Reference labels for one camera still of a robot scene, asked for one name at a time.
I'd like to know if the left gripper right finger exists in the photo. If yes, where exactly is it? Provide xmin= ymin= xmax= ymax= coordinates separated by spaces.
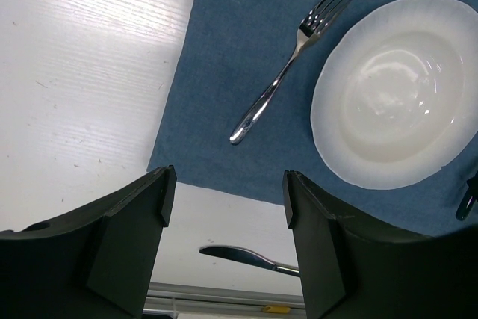
xmin=283 ymin=170 xmax=477 ymax=318

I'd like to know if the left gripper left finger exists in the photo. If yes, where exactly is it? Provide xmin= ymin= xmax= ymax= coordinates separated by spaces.
xmin=1 ymin=166 xmax=176 ymax=318

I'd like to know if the silver table knife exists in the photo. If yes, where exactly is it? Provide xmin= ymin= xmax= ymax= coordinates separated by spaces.
xmin=199 ymin=245 xmax=300 ymax=277

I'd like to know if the gold spoon green handle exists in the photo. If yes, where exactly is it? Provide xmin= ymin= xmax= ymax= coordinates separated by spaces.
xmin=456 ymin=174 xmax=478 ymax=221

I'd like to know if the white bowl plate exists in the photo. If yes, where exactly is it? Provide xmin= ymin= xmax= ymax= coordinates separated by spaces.
xmin=310 ymin=0 xmax=477 ymax=190

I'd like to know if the silver fork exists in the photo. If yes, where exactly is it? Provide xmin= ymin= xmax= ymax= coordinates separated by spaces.
xmin=229 ymin=0 xmax=352 ymax=146

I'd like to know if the blue cloth napkin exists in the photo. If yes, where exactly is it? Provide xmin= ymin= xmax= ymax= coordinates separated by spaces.
xmin=149 ymin=0 xmax=477 ymax=236

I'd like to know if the aluminium front rail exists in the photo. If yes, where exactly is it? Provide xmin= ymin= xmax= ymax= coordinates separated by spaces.
xmin=143 ymin=283 xmax=306 ymax=318

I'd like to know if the yellow tag on rail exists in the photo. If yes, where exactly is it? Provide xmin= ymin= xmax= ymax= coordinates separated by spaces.
xmin=261 ymin=305 xmax=291 ymax=315

